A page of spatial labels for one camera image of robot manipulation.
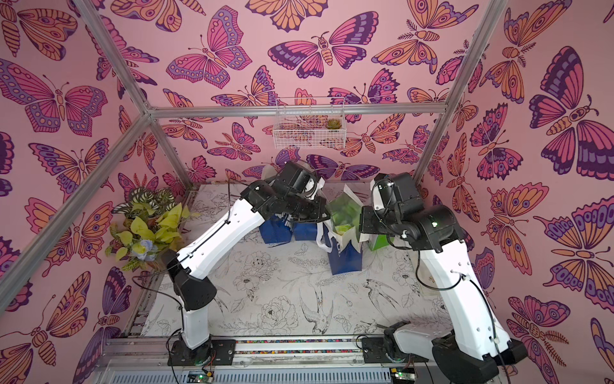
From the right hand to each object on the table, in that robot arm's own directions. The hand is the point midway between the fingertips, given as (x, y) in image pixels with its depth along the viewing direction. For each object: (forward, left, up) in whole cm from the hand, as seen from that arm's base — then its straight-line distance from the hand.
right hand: (364, 216), depth 65 cm
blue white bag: (+13, +18, -27) cm, 35 cm away
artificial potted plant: (+2, +67, -9) cm, 68 cm away
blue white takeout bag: (-4, +7, -4) cm, 9 cm away
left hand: (+3, +8, -4) cm, 9 cm away
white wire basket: (+46, +17, 0) cm, 49 cm away
